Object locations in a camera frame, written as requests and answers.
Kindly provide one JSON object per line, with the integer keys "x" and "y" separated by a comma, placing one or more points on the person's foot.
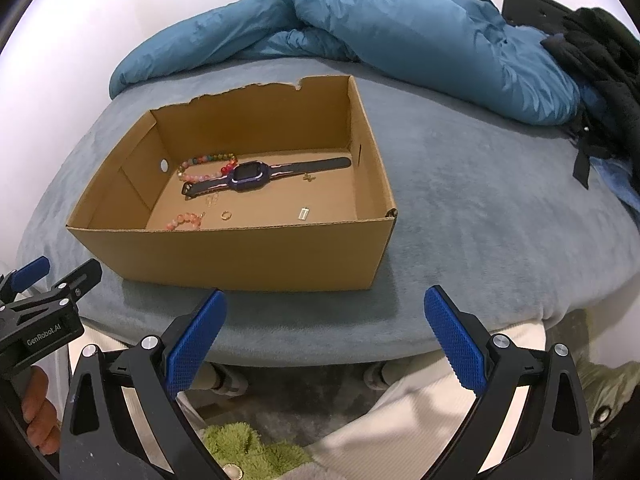
{"x": 380, "y": 377}
{"x": 222, "y": 380}

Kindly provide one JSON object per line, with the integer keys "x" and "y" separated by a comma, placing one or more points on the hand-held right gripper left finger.
{"x": 192, "y": 345}

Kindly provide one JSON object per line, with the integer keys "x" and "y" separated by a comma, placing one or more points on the person's left foot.
{"x": 222, "y": 380}

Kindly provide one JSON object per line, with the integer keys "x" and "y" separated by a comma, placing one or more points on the olive jacket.
{"x": 615, "y": 390}

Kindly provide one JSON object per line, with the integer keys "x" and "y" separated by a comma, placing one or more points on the dark purple smartwatch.
{"x": 247, "y": 174}

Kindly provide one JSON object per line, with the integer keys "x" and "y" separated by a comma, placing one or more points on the grey shaggy rug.
{"x": 300, "y": 405}

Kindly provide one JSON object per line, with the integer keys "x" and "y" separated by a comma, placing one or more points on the brown cardboard box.
{"x": 225, "y": 255}

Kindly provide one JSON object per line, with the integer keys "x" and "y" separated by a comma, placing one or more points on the person's left hand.
{"x": 42, "y": 410}

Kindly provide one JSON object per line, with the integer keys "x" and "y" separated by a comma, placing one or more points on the blue duvet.
{"x": 400, "y": 35}

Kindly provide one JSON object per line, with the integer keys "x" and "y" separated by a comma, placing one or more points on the black headboard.
{"x": 530, "y": 5}

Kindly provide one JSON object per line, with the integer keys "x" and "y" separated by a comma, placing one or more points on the grey plush blanket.
{"x": 475, "y": 210}

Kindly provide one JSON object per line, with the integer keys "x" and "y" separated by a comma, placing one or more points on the small silver charm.
{"x": 303, "y": 213}

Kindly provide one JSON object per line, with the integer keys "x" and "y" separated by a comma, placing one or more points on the black clothing pile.
{"x": 600, "y": 60}

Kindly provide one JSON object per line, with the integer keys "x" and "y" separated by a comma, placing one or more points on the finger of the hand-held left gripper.
{"x": 30, "y": 270}
{"x": 75, "y": 282}

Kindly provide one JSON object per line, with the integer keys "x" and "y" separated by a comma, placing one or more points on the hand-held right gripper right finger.
{"x": 455, "y": 342}

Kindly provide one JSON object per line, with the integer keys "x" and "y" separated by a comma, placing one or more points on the blue denim cloth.
{"x": 620, "y": 185}

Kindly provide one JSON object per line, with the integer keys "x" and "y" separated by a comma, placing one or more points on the person's right foot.
{"x": 380, "y": 377}

